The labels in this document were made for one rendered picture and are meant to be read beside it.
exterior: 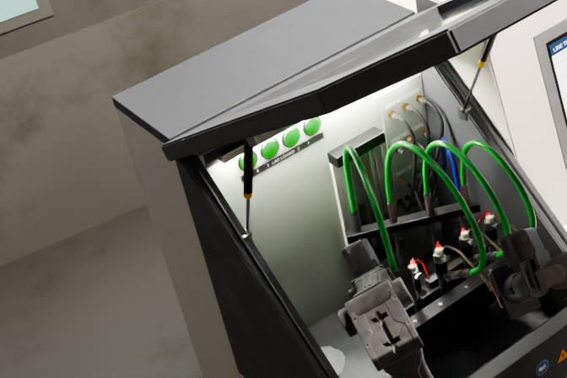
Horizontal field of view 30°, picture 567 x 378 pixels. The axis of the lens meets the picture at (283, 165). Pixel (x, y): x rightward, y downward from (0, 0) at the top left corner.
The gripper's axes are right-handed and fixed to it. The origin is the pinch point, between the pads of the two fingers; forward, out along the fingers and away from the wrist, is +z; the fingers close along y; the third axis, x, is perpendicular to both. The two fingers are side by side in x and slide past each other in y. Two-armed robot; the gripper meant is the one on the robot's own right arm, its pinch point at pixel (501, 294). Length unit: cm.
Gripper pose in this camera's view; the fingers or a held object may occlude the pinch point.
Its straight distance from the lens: 218.7
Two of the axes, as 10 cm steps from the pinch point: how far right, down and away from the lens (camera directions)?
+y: -3.7, -9.1, 1.8
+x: -9.2, 3.4, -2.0
